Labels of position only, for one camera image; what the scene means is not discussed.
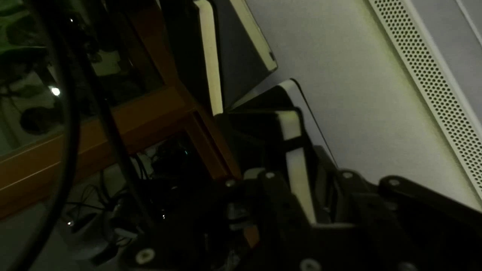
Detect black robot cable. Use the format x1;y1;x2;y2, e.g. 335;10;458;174
14;0;85;271

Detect white slatted radiator cover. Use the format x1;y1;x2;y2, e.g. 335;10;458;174
365;0;482;200

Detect black book white pages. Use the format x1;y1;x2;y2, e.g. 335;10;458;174
216;0;279;103
232;76;336;162

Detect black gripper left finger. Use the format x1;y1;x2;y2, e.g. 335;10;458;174
201;170;317;271

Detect thin black book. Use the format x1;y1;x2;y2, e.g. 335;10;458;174
164;0;226;117

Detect small black book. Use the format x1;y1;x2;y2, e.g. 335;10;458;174
216;106;323;225

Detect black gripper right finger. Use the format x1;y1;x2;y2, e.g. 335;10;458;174
333;168;482;271

